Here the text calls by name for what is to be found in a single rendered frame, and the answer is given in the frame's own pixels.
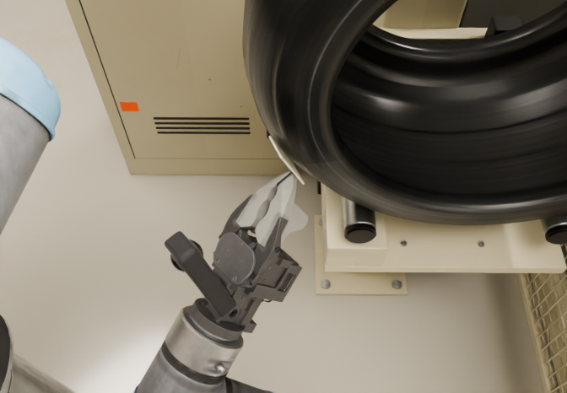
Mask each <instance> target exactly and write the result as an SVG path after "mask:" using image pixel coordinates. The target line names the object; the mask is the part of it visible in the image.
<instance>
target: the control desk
mask: <svg viewBox="0 0 567 393"><path fill-rule="evenodd" d="M65 3H66V4H67V9H68V11H69V13H70V16H71V18H72V21H73V24H74V27H75V29H76V31H77V34H78V38H79V40H80V42H81V45H82V47H83V49H84V54H85V56H86V58H87V61H88V63H89V67H90V69H91V72H92V74H93V76H94V80H95V82H96V85H97V88H98V90H99V92H100V96H101V99H102V100H103V103H104V106H105V109H106V112H107V114H108V116H109V119H110V121H111V125H112V127H113V130H114V133H115V134H116V139H117V141H118V143H119V146H120V148H121V152H122V154H123V157H124V159H125V161H126V164H127V167H128V170H129V172H130V174H131V175H281V174H283V173H285V172H287V171H291V170H290V169H289V167H288V166H287V165H286V164H285V163H284V162H283V160H281V158H280V157H279V156H278V153H277V151H276V149H275V148H274V146H273V144H272V142H271V140H270V139H269V136H271V135H270V134H269V132H268V131H267V128H266V127H265V126H264V124H263V122H262V119H261V117H260V115H259V113H258V110H257V106H256V103H255V100H254V98H253V95H252V92H251V88H250V85H249V83H248V79H247V76H246V69H245V63H244V57H243V46H242V34H243V20H244V7H245V0H65ZM119 102H137V105H138V109H139V111H122V108H121V106H120V103H119ZM291 172H292V171H291Z"/></svg>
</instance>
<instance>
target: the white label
mask: <svg viewBox="0 0 567 393"><path fill-rule="evenodd" d="M269 139H270V140H271V142H272V144H273V146H274V148H275V149H276V151H277V153H278V156H279V157H280V158H281V160H283V162H284V163H285V164H286V165H287V166H288V167H289V169H290V170H291V171H292V172H293V174H294V175H295V176H296V177H297V178H298V180H299V181H300V182H301V183H302V184H303V185H304V184H305V183H304V181H303V180H302V178H301V177H300V174H299V172H298V171H297V169H296V168H295V166H294V164H293V162H292V161H291V160H290V159H289V157H288V156H287V155H286V154H285V152H284V151H283V150H282V149H281V148H280V147H279V146H278V145H277V143H276V142H275V141H274V140H273V138H272V137H271V136H269Z"/></svg>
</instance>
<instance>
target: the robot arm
mask: <svg viewBox="0 0 567 393"><path fill-rule="evenodd" d="M60 114H61V102H60V99H59V95H58V93H57V90H56V88H55V86H54V84H53V83H52V81H51V80H50V79H49V78H48V77H47V76H46V75H45V74H44V73H43V71H42V69H41V67H39V66H38V65H37V64H36V63H35V62H34V61H33V60H32V59H31V58H30V57H29V56H27V55H26V54H25V53H24V52H22V51H21V50H20V49H19V48H17V47H16V46H14V45H13V44H11V43H10V42H8V41H6V40H5V39H3V38H1V37H0V235H1V233H2V231H3V229H4V227H5V225H6V223H7V221H8V219H9V217H10V216H11V214H12V212H13V210H14V208H15V206H16V204H17V202H18V200H19V198H20V196H21V194H22V192H23V190H24V188H25V187H26V185H27V183H28V181H29V179H30V177H31V175H32V173H33V171H34V169H35V167H36V165H37V163H38V161H39V159H40V158H41V155H42V154H43V152H44V150H45V148H46V145H47V144H48V143H49V142H50V141H51V140H52V139H53V138H54V137H55V127H56V124H57V122H58V120H59V117H60ZM296 186H297V177H296V176H295V175H294V174H293V172H291V171H287V172H285V173H283V174H281V175H280V176H278V177H276V178H275V179H273V180H271V181H269V182H268V183H267V184H266V185H264V186H263V187H261V188H260V189H259V190H258V191H256V192H255V193H254V194H251V195H249V196H248V197H247V198H246V199H245V200H244V201H243V202H242V203H241V204H240V205H239V206H238V207H237V208H236V209H235V210H234V211H233V212H232V213H231V215H230V216H229V219H228V220H227V222H226V225H225V226H224V230H223V232H222V233H221V235H220V236H219V242H218V244H217V247H216V250H215V251H214V252H213V263H212V266H213V267H214V269H213V270H212V269H211V267H210V266H209V264H208V263H207V262H206V261H205V259H204V258H203V257H204V255H203V249H202V247H201V246H200V245H199V244H198V243H197V242H196V241H194V240H191V239H188V238H187V237H186V236H185V235H184V234H183V233H182V232H181V231H178V232H176V233H175V234H173V235H172V236H171V237H169V239H167V240H166V241H165V247H166V248H167V250H168V251H169V252H170V260H171V263H172V265H173V266H174V267H175V268H176V269H177V270H179V271H181V272H185V273H186V274H187V276H188V277H189V278H190V279H191V280H192V282H193V283H194V284H195V286H196V287H197V289H198V290H199V291H200V293H201V294H202V295H203V297H204V298H199V299H196V300H195V302H194V303H193V305H188V306H186V307H183V308H182V309H181V311H180V313H179V314H178V316H177V317H176V319H175V321H174V323H173V325H172V327H171V328H170V330H169V332H168V333H167V335H166V337H165V340H164V342H163V343H162V345H161V347H160V349H159V351H158V352H157V354H156V355H155V357H154V360H153V361H152V363H151V364H150V366H149V367H148V370H147V372H146V373H145V375H144V377H143V378H142V380H141V382H140V384H139V385H137V386H136V388H135V390H134V392H133V393H274V392H272V391H270V390H261V389H259V388H256V387H254V386H251V385H247V384H245V383H242V382H240V381H237V380H233V379H231V378H228V377H226V375H227V373H228V372H229V370H230V367H231V365H232V364H233V362H234V361H235V359H236V357H237V356H238V354H239V352H240V350H241V349H242V347H243V346H244V340H243V337H242V335H241V334H242V332H248V333H252V332H253V331H254V329H255V327H256V326H257V324H256V323H255V321H254V320H253V319H252V317H253V316H254V314H255V313H256V312H257V309H258V307H259V306H260V304H261V302H263V301H265V302H268V303H269V302H271V301H272V300H273V301H278V302H283V301H284V298H285V297H286V295H287V293H288V292H289V290H290V289H291V287H292V285H293V284H294V281H295V279H296V278H297V277H298V275H299V274H300V271H301V270H302V267H301V266H299V263H298V262H297V261H295V260H294V259H293V258H292V257H291V256H289V255H288V254H287V253H286V252H285V251H284V250H282V249H281V244H282V243H283V242H284V240H285V238H286V236H287V235H288V234H289V233H291V232H294V231H298V230H302V229H303V228H304V227H305V226H306V224H307V222H308V216H307V214H306V213H305V212H304V211H303V210H302V209H301V208H300V207H299V206H298V205H297V204H296V203H295V202H294V199H295V194H296ZM248 230H250V231H251V232H252V233H253V234H256V237H254V236H251V235H248V233H247V232H248ZM292 277H293V278H292ZM291 278H292V279H291ZM290 280H291V281H290ZM289 282H290V283H289ZM287 286H288V287H287ZM286 287H287V288H286ZM284 290H285V291H284ZM264 299H269V300H268V301H266V300H264ZM0 393H76V392H75V391H73V390H71V389H69V388H68V387H66V386H65V385H64V384H62V383H60V382H59V381H57V380H55V379H54V378H52V377H51V376H50V375H48V374H46V373H45V372H43V371H41V370H40V369H38V368H36V366H34V365H32V364H31V363H29V362H27V361H26V360H24V359H22V358H21V357H20V356H18V355H17V354H15V353H14V342H13V338H12V333H11V330H10V328H9V326H8V323H7V321H6V320H5V319H4V318H3V316H2V315H1V314H0Z"/></svg>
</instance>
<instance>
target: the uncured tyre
mask: <svg viewBox="0 0 567 393"><path fill-rule="evenodd" d="M396 1H397V0H245V7H244V20H243V34H242V46H243V57H244V63H245V69H246V76H247V79H248V83H249V85H250V88H251V92H252V95H253V98H254V100H255V103H256V107H257V110H258V113H259V115H260V117H261V119H262V122H263V124H264V126H265V127H266V128H267V131H268V132H269V134H270V135H271V137H272V138H273V140H274V141H275V142H276V143H277V145H278V146H279V147H280V148H281V149H282V150H283V151H284V152H285V154H286V155H287V156H288V157H289V158H290V159H291V160H292V161H293V162H294V163H295V164H297V165H298V166H299V167H300V168H301V169H302V170H303V171H305V172H306V173H307V174H309V175H311V176H312V177H313V178H315V179H316V180H318V181H320V182H321V183H322V184H324V185H325V186H327V187H329V188H330V189H332V190H333V191H335V192H336V193H337V194H339V195H341V196H342V197H345V198H347V199H349V200H350V201H351V202H355V203H357V204H359V205H360V206H363V207H366V208H368V209H371V210H373V211H376V212H378V213H384V214H386V215H390V216H393V217H397V218H403V219H407V220H413V221H417V222H423V223H437V224H449V225H491V224H503V223H519V222H526V221H532V220H538V219H542V218H551V217H555V216H559V215H564V214H567V1H565V2H564V3H562V4H561V5H559V6H558V7H557V8H555V9H553V10H552V11H550V12H548V13H546V14H544V15H543V16H541V17H539V18H538V19H535V20H533V21H532V22H529V23H527V24H524V25H522V26H520V27H518V28H515V29H513V30H509V31H506V32H504V33H501V34H498V35H493V36H490V37H486V38H482V39H477V40H467V41H459V42H428V41H421V40H412V39H408V38H405V37H401V36H399V35H394V34H392V33H389V32H387V31H385V30H382V29H380V28H378V27H377V26H375V25H373V23H374V22H375V21H376V20H377V19H378V18H379V17H380V16H381V15H382V14H383V13H384V12H385V11H386V10H387V9H388V8H389V7H390V6H391V5H392V4H394V3H395V2H396Z"/></svg>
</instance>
